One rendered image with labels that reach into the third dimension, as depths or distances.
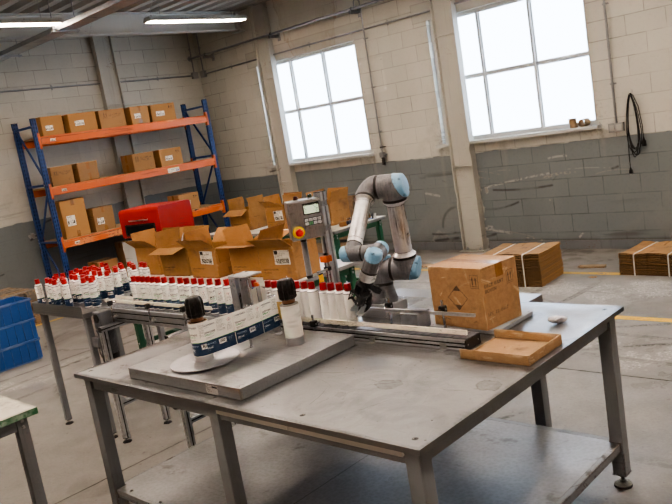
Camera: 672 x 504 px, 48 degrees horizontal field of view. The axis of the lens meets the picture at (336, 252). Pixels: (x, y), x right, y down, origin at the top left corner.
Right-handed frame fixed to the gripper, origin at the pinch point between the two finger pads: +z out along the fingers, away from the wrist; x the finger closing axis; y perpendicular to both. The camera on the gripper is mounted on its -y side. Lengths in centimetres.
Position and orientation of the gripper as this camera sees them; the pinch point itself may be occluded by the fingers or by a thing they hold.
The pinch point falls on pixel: (359, 314)
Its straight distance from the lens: 346.6
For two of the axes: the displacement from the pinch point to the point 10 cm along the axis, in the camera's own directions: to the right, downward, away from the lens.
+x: 7.1, 4.8, -5.2
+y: -6.7, 2.3, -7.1
